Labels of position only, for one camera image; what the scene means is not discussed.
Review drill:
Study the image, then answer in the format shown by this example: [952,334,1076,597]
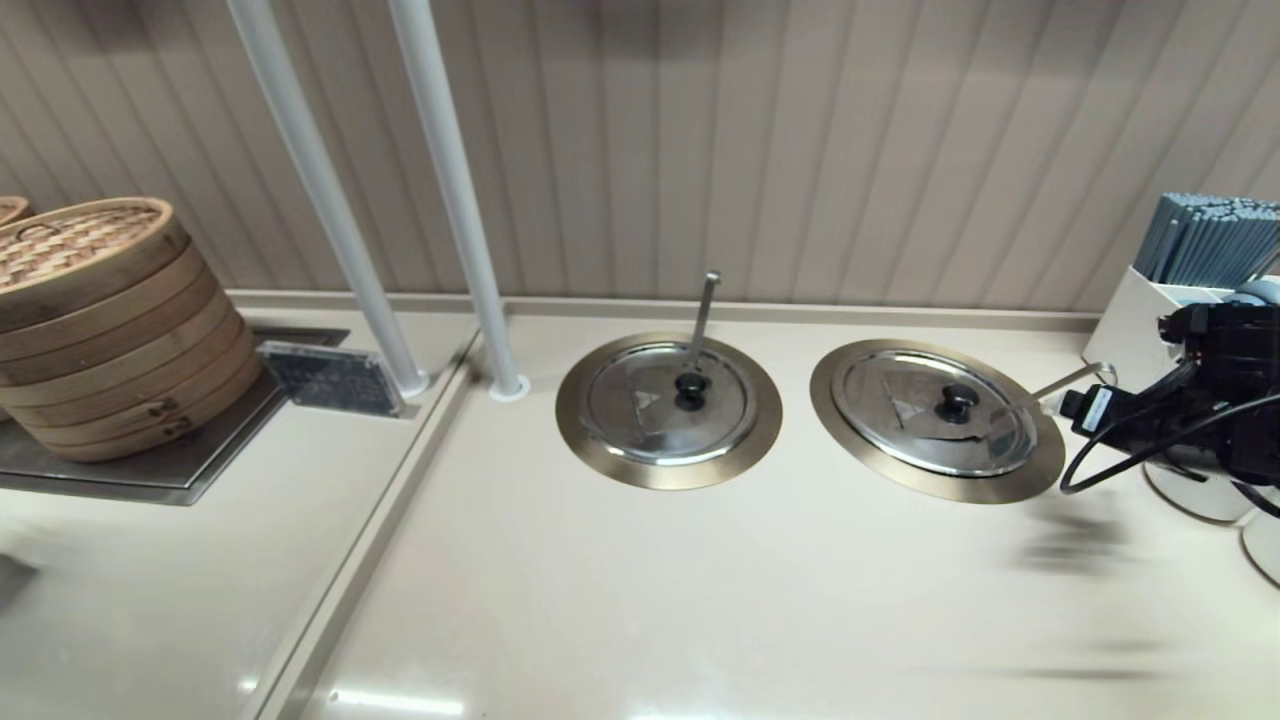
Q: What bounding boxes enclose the stacked bamboo steamer baskets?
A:
[0,196,267,464]

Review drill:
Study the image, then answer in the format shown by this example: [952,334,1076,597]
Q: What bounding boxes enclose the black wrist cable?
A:
[1058,395,1280,521]

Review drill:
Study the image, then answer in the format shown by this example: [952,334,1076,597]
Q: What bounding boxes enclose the white ceramic jar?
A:
[1240,505,1280,589]
[1143,455,1280,524]

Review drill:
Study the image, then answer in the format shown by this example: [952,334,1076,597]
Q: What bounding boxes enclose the grey chopsticks bundle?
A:
[1135,194,1280,291]

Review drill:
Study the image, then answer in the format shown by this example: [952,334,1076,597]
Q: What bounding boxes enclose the round steel well with ring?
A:
[810,338,1067,504]

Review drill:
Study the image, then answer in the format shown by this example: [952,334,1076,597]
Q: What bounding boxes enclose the white utensil caddy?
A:
[1083,266,1280,393]

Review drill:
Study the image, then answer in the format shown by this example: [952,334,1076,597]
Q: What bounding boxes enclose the steel steamer tray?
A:
[0,328,353,507]

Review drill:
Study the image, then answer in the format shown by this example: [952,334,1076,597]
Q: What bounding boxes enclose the white metal pole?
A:
[388,0,532,403]
[226,0,433,399]

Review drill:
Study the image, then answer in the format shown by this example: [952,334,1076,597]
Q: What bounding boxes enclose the steel hinged lid black knob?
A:
[829,349,1037,478]
[585,342,759,467]

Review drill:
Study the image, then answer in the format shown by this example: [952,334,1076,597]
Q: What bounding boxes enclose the left steel ladle handle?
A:
[684,271,722,373]

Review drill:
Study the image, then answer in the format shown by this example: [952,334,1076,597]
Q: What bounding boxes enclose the steel ladle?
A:
[985,362,1106,426]

